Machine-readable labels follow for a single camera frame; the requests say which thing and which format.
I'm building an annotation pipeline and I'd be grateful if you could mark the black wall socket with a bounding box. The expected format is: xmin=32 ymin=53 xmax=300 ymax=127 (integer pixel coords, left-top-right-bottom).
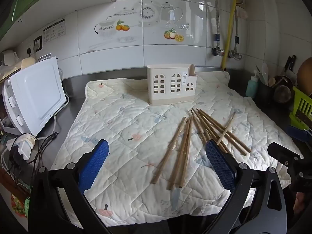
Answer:
xmin=33 ymin=35 xmax=43 ymax=51

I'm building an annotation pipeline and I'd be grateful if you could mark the white plastic spatula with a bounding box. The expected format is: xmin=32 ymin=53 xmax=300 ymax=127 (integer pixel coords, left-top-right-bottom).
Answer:
xmin=261 ymin=63 xmax=269 ymax=84

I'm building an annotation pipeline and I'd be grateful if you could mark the round wooden cutting board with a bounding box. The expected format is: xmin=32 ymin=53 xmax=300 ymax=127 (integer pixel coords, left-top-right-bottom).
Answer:
xmin=297 ymin=57 xmax=312 ymax=88

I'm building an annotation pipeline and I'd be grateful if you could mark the red handled metal valve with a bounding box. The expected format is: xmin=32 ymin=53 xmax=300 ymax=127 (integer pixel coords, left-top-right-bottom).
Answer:
xmin=211 ymin=45 xmax=226 ymax=57

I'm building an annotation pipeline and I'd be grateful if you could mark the white electric kettle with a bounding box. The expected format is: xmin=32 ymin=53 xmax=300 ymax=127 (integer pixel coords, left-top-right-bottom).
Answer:
xmin=2 ymin=49 xmax=19 ymax=66

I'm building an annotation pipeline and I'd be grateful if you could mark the cream plastic utensil holder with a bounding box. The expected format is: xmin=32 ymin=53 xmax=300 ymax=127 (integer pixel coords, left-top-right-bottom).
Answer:
xmin=146 ymin=64 xmax=198 ymax=106

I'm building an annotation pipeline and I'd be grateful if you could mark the printed instruction sticker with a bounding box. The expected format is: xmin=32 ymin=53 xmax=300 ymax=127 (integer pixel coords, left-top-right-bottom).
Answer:
xmin=43 ymin=18 xmax=66 ymax=43

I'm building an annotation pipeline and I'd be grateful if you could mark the teal soap bottle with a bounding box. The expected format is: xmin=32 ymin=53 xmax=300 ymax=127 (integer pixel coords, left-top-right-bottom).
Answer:
xmin=245 ymin=69 xmax=259 ymax=98

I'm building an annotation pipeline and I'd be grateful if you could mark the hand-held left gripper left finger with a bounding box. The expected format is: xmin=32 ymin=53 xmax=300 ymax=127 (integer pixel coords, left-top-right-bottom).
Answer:
xmin=28 ymin=139 xmax=113 ymax=234

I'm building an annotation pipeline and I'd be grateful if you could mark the white quilted mat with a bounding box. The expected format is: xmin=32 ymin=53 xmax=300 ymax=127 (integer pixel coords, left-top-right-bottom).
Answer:
xmin=50 ymin=72 xmax=304 ymax=227

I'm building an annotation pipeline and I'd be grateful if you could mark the black handled knife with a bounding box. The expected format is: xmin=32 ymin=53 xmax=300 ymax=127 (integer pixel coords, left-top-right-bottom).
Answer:
xmin=284 ymin=55 xmax=296 ymax=72

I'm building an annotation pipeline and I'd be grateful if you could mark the yellow gas hose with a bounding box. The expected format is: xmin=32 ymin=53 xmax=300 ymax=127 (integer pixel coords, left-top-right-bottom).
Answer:
xmin=221 ymin=0 xmax=238 ymax=70

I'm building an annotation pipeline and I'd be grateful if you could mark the black utensil cup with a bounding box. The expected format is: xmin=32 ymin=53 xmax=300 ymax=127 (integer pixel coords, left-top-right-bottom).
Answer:
xmin=257 ymin=79 xmax=276 ymax=103

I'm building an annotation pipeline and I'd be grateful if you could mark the pile of wooden chopsticks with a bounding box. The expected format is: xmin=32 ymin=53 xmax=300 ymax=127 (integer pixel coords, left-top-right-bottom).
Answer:
xmin=151 ymin=108 xmax=252 ymax=191

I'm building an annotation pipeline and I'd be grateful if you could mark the white microwave oven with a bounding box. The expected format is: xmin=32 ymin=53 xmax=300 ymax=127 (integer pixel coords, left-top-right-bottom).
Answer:
xmin=2 ymin=56 xmax=67 ymax=137

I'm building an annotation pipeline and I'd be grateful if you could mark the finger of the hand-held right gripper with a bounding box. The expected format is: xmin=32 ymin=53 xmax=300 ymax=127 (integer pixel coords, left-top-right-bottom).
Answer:
xmin=267 ymin=142 xmax=302 ymax=162
xmin=286 ymin=125 xmax=312 ymax=144

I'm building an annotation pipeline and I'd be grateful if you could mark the black plug and cable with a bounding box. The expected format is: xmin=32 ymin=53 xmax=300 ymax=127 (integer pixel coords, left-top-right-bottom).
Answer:
xmin=8 ymin=131 xmax=60 ymax=178

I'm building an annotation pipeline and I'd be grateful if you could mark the green plastic basket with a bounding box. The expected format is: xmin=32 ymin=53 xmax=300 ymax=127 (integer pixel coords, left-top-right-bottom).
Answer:
xmin=289 ymin=86 xmax=312 ymax=129

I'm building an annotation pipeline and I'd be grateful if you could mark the colourful printed packet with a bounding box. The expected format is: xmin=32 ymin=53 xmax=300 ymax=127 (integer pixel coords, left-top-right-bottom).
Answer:
xmin=10 ymin=194 xmax=31 ymax=218

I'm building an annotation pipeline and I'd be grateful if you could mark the braided steel hose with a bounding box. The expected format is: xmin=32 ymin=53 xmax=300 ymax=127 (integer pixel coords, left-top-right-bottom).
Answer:
xmin=210 ymin=0 xmax=221 ymax=50
xmin=233 ymin=11 xmax=240 ymax=54

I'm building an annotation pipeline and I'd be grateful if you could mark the cream folded towel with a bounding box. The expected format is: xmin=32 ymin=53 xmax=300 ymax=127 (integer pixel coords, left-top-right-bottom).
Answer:
xmin=21 ymin=57 xmax=37 ymax=70

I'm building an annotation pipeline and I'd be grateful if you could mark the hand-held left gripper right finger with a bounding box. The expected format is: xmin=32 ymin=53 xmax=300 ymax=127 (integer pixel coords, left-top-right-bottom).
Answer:
xmin=202 ymin=139 xmax=288 ymax=234

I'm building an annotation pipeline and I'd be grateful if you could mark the white plug adapter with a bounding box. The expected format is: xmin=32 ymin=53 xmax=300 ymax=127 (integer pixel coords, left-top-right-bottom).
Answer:
xmin=17 ymin=134 xmax=37 ymax=161

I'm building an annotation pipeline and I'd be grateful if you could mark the dark metal pan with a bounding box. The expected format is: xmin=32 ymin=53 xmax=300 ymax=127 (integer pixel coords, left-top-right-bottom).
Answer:
xmin=273 ymin=75 xmax=294 ymax=104

